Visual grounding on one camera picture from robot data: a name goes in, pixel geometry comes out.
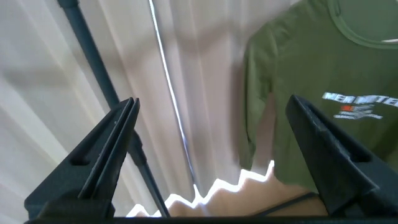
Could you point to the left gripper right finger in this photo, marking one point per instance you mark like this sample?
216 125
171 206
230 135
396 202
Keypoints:
339 174

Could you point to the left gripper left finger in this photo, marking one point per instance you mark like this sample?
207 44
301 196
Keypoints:
93 174

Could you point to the green shirt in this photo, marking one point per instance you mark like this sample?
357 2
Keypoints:
311 68

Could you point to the black clothes rack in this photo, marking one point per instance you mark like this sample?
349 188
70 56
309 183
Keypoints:
90 53

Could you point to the beige curtain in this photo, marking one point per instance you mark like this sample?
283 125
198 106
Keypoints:
202 77

